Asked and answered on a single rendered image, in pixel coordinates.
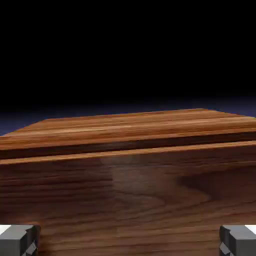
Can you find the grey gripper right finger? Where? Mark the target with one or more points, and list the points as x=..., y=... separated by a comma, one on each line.
x=240, y=243

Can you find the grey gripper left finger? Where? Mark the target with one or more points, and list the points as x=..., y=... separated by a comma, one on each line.
x=14, y=242

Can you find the brown wooden cabinet door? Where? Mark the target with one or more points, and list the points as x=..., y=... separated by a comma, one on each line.
x=128, y=200

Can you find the brown wooden cabinet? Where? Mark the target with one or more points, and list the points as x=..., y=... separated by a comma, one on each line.
x=128, y=130

